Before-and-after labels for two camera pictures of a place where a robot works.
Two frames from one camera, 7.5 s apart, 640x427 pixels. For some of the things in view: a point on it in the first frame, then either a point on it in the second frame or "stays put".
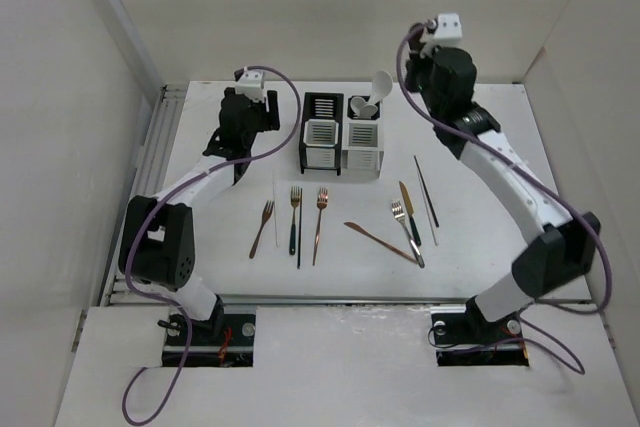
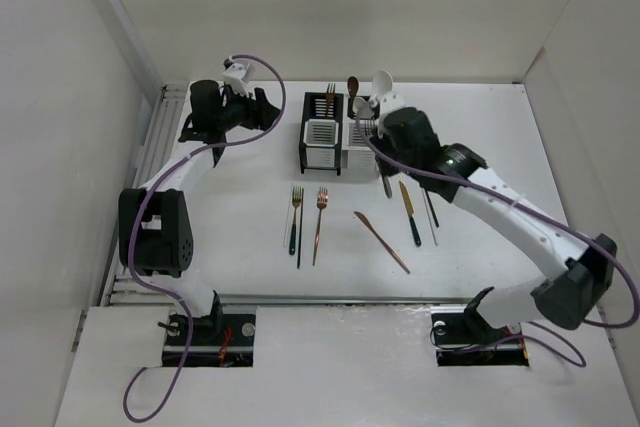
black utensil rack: [320, 146] stays put
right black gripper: [414, 64] -> [386, 169]
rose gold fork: [322, 200] stays put
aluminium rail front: [343, 299] stays put
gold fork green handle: [295, 194] stays put
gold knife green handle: [410, 211] stays put
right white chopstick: [427, 207] stays put
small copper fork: [265, 215] -> [330, 95]
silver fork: [399, 214] -> [387, 185]
